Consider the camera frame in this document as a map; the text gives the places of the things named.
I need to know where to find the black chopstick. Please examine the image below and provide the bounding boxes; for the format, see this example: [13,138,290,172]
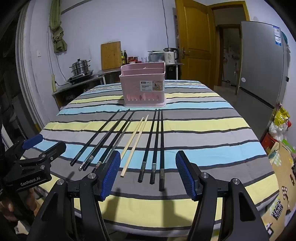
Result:
[159,110,164,192]
[150,109,161,185]
[138,108,158,182]
[83,112,135,171]
[70,109,120,166]

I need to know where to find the white door frame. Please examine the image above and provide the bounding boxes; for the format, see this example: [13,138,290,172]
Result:
[15,0,60,137]

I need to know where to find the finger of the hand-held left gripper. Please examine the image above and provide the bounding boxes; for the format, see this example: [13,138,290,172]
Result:
[19,141,67,166]
[4,134,44,163]

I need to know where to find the pink plastic utensil basket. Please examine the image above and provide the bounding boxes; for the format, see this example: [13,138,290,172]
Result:
[119,62,167,107]

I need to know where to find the yellow door frame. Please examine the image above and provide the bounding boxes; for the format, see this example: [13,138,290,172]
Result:
[207,1,250,87]

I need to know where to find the wooden cutting board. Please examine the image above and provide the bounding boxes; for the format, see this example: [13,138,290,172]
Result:
[100,41,122,70]

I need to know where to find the low corner shelf unit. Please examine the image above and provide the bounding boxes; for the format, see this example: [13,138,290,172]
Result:
[52,75,104,109]

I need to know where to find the yellow wooden door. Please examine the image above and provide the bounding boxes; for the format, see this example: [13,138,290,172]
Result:
[175,0,214,86]

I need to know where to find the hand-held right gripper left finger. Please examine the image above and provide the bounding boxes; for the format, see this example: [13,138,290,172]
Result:
[28,150,122,241]

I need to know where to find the metal kitchen shelf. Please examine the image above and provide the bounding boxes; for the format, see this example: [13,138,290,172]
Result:
[96,62,185,85]

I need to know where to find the black induction cooker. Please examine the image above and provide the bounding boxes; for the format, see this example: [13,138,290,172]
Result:
[68,70,94,84]

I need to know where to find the light wooden chopstick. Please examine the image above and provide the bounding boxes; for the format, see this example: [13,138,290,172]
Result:
[120,117,144,160]
[120,114,149,178]

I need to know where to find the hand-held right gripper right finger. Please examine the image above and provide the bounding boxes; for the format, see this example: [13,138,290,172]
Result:
[175,150,270,241]

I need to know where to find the hanging green cloth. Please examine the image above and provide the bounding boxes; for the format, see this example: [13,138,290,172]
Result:
[50,0,68,53]

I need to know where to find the striped tablecloth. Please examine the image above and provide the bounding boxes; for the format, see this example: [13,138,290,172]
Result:
[21,80,279,232]

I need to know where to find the clear storage container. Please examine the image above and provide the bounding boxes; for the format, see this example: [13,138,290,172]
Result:
[148,50,165,62]

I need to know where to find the grey refrigerator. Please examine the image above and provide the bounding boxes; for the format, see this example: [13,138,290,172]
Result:
[236,21,289,137]

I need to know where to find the black wall cable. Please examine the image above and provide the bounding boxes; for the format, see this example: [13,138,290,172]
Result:
[162,0,169,50]

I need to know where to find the wall poster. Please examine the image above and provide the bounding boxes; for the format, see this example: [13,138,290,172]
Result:
[173,7,179,47]

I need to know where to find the white plastic bag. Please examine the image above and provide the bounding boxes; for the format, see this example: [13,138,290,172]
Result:
[268,122,288,142]

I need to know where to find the printed cardboard box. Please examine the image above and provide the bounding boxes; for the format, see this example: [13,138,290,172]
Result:
[264,141,296,234]

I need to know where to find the red box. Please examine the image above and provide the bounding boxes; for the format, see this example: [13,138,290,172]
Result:
[260,132,277,153]

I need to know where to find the white electric kettle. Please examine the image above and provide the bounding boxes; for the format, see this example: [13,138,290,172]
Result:
[164,47,179,63]

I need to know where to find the yellow snack bags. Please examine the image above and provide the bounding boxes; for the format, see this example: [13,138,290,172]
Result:
[273,104,290,127]

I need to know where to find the blue white sticker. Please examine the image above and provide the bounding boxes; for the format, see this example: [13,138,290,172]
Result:
[273,26,282,45]

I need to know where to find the brown inner door frame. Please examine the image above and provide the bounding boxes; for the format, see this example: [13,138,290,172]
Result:
[216,24,241,87]

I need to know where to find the steel steamer pot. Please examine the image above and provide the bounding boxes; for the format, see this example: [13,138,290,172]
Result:
[70,59,91,75]

